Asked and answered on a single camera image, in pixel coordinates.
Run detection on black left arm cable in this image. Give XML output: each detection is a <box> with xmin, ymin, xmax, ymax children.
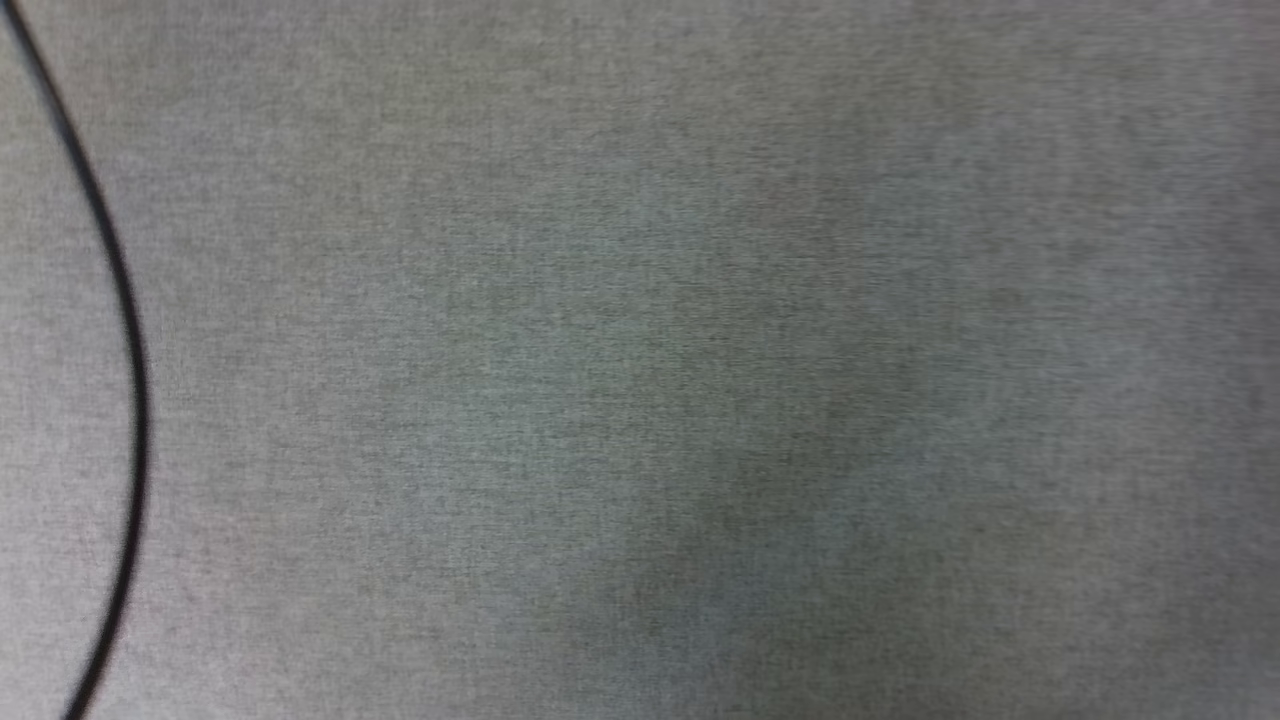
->
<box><xmin>0</xmin><ymin>0</ymin><xmax>152</xmax><ymax>720</ymax></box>

